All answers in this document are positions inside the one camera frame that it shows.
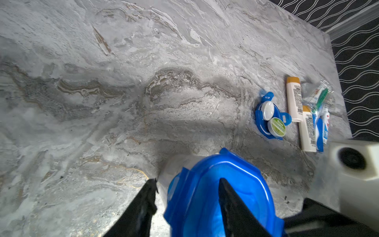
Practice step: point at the clear jar blue lid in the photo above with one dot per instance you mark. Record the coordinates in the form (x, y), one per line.
(189, 186)

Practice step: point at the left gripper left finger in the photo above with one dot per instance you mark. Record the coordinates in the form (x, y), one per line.
(137, 218)

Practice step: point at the green round floss container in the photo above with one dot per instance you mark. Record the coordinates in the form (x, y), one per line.
(276, 127)

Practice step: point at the blue toothbrush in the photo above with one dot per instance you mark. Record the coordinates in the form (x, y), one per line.
(318, 132)

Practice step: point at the small white toothpaste tube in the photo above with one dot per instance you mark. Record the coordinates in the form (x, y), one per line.
(325, 116)

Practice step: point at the white round cap container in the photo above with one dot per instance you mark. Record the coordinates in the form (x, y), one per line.
(267, 109)

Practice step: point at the green toothbrush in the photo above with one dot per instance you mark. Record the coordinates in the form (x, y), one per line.
(315, 95)

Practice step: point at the white bottle orange cap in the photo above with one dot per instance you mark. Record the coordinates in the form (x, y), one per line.
(294, 99)
(306, 129)

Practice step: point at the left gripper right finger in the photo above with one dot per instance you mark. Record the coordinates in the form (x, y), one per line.
(238, 220)

